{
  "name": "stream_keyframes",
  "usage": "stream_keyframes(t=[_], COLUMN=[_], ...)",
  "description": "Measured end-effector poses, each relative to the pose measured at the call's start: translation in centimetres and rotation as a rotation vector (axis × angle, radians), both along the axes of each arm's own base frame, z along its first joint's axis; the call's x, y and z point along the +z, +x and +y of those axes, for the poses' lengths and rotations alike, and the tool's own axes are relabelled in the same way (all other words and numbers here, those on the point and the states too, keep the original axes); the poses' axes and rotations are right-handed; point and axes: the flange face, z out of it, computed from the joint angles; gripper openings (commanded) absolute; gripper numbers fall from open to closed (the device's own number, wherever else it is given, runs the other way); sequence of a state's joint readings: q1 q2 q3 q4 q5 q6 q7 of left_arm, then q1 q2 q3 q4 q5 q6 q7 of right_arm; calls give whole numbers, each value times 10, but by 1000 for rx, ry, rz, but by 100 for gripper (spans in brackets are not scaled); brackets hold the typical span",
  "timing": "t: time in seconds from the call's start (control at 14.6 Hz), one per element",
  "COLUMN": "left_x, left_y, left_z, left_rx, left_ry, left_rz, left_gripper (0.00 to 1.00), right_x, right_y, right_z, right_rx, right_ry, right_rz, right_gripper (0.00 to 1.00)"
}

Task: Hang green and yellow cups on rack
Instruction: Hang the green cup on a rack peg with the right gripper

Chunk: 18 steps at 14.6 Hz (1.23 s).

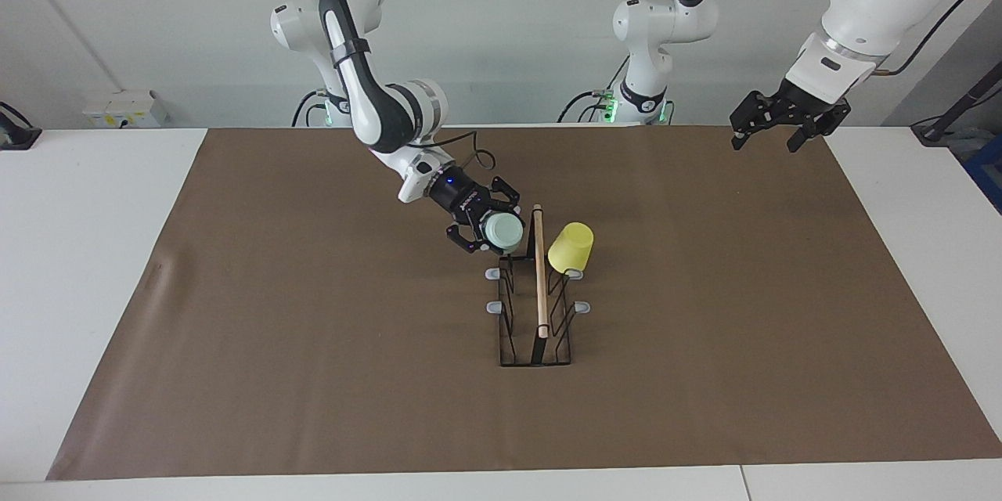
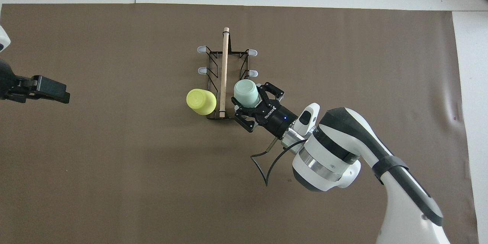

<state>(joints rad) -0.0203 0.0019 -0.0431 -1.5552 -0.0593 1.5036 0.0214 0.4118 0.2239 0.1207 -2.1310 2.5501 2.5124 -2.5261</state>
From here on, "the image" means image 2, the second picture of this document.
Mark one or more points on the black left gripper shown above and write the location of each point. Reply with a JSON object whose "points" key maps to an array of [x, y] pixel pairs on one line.
{"points": [[7, 82]]}

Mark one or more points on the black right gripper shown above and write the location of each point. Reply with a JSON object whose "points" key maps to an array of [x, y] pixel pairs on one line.
{"points": [[276, 120]]}

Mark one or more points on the pale green plastic cup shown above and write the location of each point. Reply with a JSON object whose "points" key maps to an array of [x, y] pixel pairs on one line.
{"points": [[246, 92]]}

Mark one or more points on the yellow plastic cup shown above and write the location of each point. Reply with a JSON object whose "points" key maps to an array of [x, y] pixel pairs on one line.
{"points": [[200, 101]]}

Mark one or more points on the brown paper table mat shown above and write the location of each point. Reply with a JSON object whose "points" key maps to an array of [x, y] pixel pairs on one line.
{"points": [[114, 179]]}

